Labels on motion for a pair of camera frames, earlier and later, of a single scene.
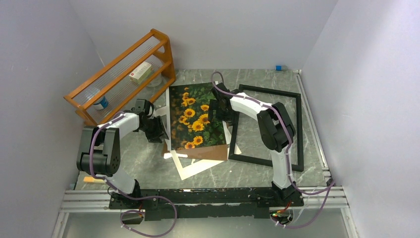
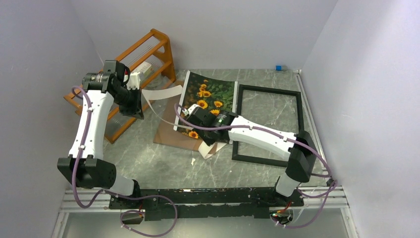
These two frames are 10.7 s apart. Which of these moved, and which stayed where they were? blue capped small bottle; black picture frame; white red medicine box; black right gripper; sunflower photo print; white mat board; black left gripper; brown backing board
Moved: black left gripper; brown backing board; white mat board; sunflower photo print; black right gripper
Stayed: blue capped small bottle; black picture frame; white red medicine box
